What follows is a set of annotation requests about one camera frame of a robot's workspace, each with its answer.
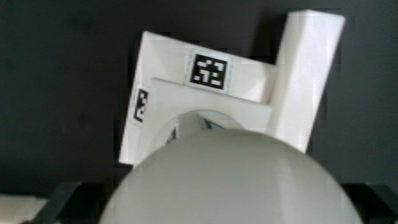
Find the white fence bar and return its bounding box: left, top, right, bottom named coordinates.
left=268, top=10, right=344, bottom=152
left=0, top=194, right=46, bottom=224

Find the white front fence bar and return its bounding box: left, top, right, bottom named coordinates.
left=0, top=194, right=46, bottom=224

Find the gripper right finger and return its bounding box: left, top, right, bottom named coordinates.
left=341, top=183, right=398, bottom=224

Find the white lamp base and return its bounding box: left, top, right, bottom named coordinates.
left=119, top=32, right=277, bottom=165

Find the white right fence bar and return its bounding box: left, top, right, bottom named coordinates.
left=268, top=10, right=344, bottom=152

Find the white lamp bulb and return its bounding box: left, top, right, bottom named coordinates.
left=99, top=130, right=362, bottom=224

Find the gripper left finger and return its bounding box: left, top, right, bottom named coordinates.
left=23, top=181, right=115, bottom=224

